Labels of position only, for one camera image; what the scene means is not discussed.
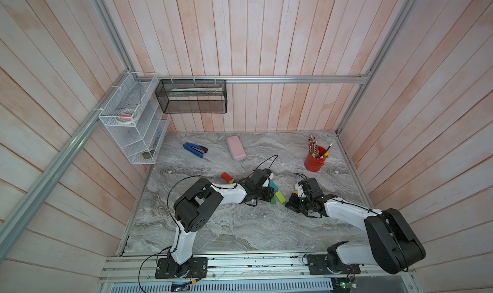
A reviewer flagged teal block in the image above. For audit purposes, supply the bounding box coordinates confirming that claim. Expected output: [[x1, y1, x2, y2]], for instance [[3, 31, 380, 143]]
[[270, 180, 279, 192]]

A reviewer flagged light green block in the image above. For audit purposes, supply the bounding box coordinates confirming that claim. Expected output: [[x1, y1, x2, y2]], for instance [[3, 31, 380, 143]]
[[275, 191, 286, 204]]

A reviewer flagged long red block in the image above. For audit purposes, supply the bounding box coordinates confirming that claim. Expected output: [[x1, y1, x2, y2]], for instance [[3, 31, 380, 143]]
[[222, 172, 233, 183]]

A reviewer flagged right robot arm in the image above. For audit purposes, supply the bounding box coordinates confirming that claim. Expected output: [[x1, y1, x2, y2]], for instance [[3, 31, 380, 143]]
[[285, 178, 426, 274]]

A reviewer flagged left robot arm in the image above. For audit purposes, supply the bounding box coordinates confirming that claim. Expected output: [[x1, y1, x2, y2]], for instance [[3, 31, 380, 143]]
[[169, 170, 274, 266]]

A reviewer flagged red pencil cup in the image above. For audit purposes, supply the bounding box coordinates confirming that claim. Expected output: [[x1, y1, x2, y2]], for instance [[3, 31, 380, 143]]
[[304, 146, 327, 172]]

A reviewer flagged pink eraser case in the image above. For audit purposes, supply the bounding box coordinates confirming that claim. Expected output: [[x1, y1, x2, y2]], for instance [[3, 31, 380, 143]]
[[227, 136, 247, 161]]

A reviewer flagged coloured pencils bunch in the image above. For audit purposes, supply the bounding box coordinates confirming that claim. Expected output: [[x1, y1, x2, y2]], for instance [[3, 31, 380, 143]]
[[308, 136, 333, 159]]

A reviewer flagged blue stapler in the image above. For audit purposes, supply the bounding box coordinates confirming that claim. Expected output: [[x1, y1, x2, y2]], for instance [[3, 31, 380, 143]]
[[183, 142, 208, 158]]

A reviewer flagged black mesh basket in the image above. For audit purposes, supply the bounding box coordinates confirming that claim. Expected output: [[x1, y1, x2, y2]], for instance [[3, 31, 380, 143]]
[[155, 79, 228, 114]]

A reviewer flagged tape roll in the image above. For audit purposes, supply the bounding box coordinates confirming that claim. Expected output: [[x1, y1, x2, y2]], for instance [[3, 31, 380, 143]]
[[114, 107, 141, 125]]

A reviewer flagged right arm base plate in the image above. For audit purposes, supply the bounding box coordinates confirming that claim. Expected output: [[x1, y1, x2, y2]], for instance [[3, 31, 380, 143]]
[[304, 254, 361, 276]]

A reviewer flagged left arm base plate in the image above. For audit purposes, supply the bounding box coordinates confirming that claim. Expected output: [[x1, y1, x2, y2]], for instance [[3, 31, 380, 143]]
[[155, 257, 208, 280]]

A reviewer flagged white wire shelf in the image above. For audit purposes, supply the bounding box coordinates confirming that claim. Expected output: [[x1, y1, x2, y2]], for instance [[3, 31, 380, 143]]
[[99, 72, 171, 164]]

